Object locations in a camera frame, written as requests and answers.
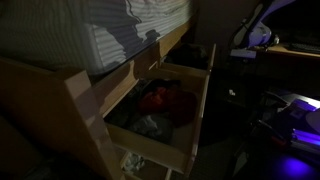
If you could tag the grey garment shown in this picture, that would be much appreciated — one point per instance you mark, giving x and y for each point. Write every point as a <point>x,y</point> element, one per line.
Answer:
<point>150,126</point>

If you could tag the wooden desk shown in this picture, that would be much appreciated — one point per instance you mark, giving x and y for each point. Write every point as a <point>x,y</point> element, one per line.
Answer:
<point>283,50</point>

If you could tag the white patterned cloth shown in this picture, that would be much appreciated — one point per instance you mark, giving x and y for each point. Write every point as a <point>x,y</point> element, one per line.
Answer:
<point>135,163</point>

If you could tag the purple lit device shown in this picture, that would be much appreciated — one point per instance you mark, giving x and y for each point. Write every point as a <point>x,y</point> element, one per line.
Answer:
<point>305,136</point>

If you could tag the dark clothes pile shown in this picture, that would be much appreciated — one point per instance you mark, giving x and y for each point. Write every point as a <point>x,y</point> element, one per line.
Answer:
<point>190,55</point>

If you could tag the small white object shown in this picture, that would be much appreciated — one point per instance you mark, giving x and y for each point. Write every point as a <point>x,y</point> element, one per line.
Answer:
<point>232,92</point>

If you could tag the wooden bed frame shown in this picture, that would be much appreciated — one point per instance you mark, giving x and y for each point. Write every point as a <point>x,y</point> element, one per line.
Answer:
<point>50,110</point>

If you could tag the low wooden drawer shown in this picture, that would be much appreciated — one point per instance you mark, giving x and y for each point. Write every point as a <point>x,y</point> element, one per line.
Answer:
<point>148,171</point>

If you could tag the white striped mattress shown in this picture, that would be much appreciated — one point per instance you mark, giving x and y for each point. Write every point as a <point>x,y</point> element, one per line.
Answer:
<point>66,30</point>

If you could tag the red garment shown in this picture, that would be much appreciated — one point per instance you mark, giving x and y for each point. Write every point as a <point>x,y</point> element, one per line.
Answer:
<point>173,103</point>

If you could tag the wooden drawer with red garment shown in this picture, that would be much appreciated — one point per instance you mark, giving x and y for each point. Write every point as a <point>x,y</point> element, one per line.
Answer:
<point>150,150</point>

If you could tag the black keyboard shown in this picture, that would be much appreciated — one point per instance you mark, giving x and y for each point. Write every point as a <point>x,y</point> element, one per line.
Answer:
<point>305,47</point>

